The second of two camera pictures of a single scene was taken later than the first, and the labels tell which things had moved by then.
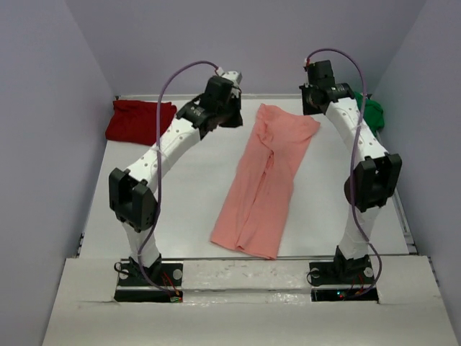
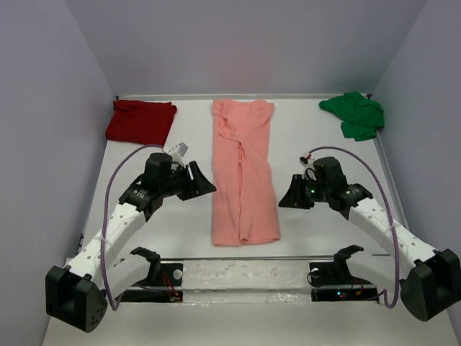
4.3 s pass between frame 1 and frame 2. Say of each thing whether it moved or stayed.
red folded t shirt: stayed
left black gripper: moved
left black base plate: stayed
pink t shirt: moved
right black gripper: moved
